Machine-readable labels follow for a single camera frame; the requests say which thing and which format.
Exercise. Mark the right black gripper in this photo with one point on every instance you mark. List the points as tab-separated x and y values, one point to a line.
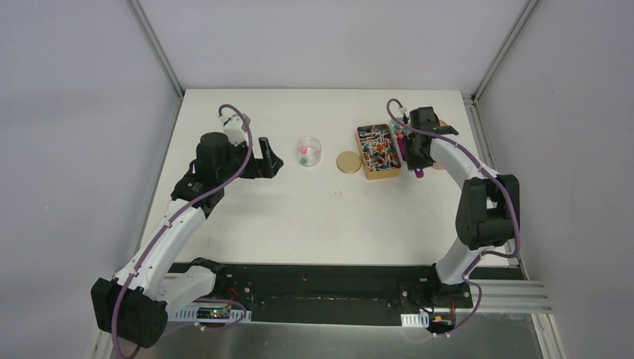
413	163

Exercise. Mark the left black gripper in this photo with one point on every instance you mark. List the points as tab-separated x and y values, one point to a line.
256	161

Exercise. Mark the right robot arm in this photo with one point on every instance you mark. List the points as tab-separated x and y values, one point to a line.
488	209

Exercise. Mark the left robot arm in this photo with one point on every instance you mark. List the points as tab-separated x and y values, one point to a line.
137	302

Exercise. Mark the white box of colourful candies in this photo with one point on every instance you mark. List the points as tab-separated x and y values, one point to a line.
400	133

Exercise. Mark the orange tray of gummies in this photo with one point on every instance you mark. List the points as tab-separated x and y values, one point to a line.
438	165

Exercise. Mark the gold tin of lollipops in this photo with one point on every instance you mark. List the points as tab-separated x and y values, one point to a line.
379	154

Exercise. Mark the clear plastic jar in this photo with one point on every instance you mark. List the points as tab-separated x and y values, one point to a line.
313	154

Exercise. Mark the gold jar lid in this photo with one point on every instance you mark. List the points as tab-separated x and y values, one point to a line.
348	162

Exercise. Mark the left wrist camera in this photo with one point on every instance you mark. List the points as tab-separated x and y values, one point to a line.
234	128

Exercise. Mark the right aluminium frame post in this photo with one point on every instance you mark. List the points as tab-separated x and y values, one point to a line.
516	29

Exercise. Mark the aluminium frame post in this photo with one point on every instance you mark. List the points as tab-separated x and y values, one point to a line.
147	30
516	29

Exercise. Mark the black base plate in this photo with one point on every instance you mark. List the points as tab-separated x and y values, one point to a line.
333	295

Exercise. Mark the right aluminium rail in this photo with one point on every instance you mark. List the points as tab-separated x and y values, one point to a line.
512	296

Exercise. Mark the right white cable duct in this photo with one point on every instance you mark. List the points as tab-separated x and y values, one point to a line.
415	320

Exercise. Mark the left aluminium frame post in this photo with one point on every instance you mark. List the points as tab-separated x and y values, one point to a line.
147	30

